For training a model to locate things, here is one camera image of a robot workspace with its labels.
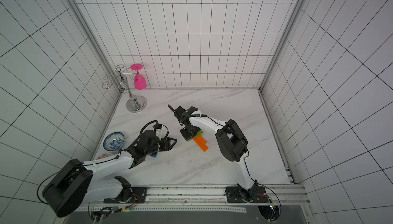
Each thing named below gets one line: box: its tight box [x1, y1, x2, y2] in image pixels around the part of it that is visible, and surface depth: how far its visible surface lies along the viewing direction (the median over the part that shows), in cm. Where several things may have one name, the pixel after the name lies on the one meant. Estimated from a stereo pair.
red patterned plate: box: [95, 152, 116, 161], surface depth 83 cm
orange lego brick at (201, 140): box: [196, 135, 207, 146], surface depth 92 cm
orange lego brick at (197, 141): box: [192, 137, 204, 147], surface depth 92 cm
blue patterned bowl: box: [102, 131, 125, 151], surface depth 91 cm
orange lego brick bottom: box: [197, 143, 209, 152], surface depth 91 cm
